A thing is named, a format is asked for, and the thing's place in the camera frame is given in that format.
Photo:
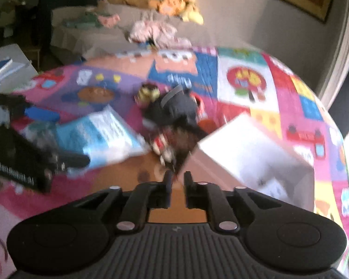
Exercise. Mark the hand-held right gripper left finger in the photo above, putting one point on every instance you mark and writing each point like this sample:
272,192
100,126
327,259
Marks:
168,189

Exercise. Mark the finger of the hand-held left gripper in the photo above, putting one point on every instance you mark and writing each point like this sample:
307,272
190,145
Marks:
74,160
43,114

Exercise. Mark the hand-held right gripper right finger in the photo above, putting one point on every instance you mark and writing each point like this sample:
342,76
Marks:
187,189

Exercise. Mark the blue white packet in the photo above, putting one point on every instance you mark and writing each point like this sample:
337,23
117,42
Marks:
99,133

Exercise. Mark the white box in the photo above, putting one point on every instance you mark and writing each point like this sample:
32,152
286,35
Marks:
244,151

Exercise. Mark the black case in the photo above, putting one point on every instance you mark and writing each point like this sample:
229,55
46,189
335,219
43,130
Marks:
177,107

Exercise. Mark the red black object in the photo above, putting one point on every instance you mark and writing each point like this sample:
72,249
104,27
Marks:
168,145

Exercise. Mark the blue book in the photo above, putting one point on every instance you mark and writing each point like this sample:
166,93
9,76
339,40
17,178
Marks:
0,65

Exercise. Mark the grey side table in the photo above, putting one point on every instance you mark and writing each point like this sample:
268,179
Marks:
17,53

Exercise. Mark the yellow black round object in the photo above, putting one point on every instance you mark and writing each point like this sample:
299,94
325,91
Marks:
147,94

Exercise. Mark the green cloth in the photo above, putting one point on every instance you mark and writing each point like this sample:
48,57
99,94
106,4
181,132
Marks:
81,21

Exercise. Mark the small pink cloth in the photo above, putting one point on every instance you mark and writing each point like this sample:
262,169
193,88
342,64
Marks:
109,21

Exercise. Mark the colourful printed mat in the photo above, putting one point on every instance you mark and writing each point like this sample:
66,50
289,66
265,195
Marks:
293,107

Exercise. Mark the pile of pink clothes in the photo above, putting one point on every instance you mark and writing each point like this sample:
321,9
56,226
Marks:
154,33

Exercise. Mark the orange plush toy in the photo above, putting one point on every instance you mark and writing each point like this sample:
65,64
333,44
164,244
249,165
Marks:
171,4

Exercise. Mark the yellow plush toy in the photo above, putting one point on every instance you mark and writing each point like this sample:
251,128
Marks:
193,13

